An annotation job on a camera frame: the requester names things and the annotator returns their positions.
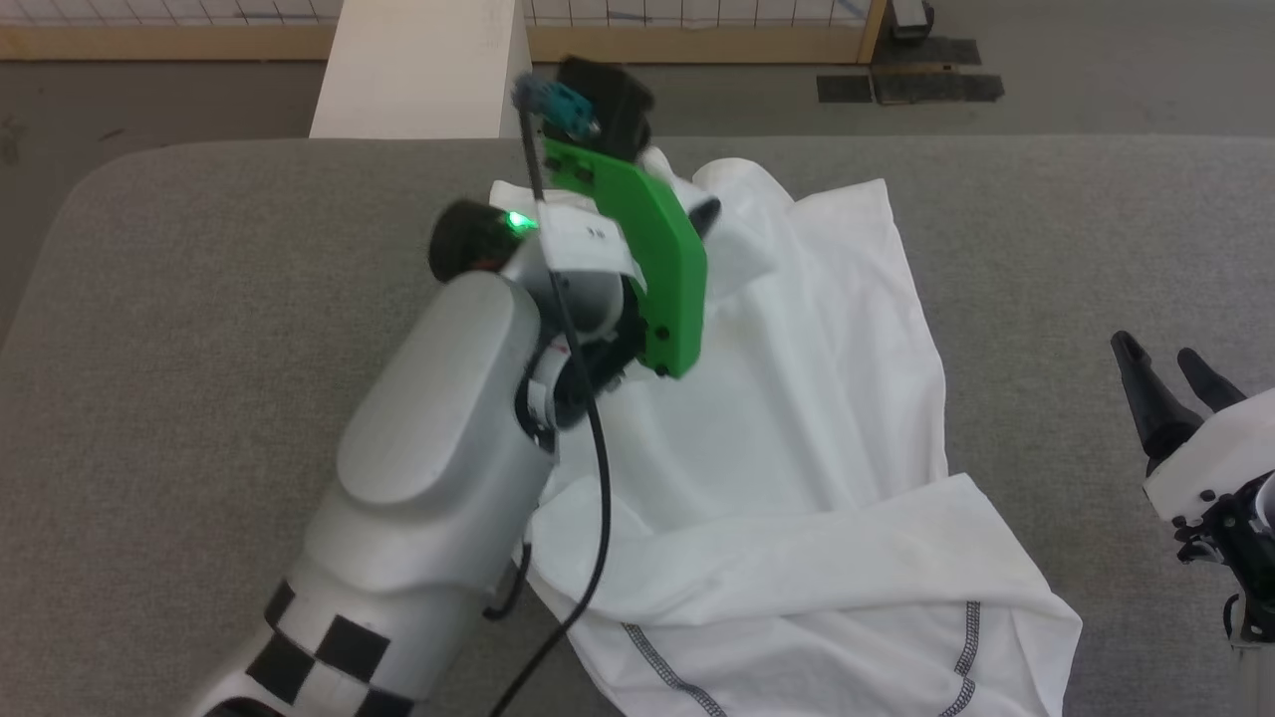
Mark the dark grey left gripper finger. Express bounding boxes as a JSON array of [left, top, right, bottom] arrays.
[[685, 194, 724, 242]]

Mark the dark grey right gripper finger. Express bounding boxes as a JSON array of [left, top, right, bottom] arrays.
[[1176, 347, 1248, 421], [1110, 331, 1203, 475]]

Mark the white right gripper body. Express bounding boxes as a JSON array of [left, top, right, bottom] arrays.
[[1143, 386, 1275, 567]]

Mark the green white left gripper body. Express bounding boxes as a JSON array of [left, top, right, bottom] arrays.
[[536, 137, 710, 381]]

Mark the white garment with grey stitching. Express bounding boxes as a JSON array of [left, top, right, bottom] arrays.
[[488, 147, 1085, 717]]

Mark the black floor mat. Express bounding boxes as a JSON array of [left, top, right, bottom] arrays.
[[875, 72, 1005, 105]]

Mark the black floor device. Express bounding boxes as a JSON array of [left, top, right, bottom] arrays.
[[890, 0, 937, 43]]

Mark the white rectangular pillar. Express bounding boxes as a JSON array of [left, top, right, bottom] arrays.
[[311, 0, 534, 140]]

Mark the grey fabric sofa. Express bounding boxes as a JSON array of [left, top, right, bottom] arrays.
[[0, 134, 1275, 717]]

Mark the teal cable connector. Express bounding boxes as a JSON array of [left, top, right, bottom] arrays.
[[512, 76, 601, 140]]

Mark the thin black cable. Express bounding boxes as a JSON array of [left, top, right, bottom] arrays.
[[484, 85, 614, 717]]

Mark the tile-print panel with wooden frame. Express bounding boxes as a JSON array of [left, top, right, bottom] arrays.
[[0, 0, 890, 65]]

